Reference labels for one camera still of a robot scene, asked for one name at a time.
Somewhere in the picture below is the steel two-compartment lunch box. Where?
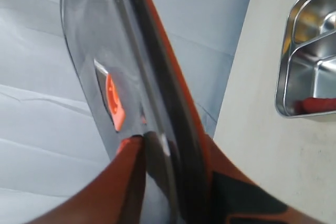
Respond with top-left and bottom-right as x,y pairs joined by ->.
275,0 -> 335,118

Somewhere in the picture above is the dark lid with orange seal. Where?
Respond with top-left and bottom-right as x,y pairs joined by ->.
60,0 -> 211,223

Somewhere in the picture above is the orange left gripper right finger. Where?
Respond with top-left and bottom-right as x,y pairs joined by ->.
202,134 -> 320,223

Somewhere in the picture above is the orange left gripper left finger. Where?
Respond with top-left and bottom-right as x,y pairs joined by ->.
31,136 -> 146,223

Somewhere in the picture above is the red sausage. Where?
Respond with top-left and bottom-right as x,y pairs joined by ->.
295,98 -> 335,114

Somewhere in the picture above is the white backdrop cloth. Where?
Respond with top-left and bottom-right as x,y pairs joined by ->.
1,0 -> 250,223

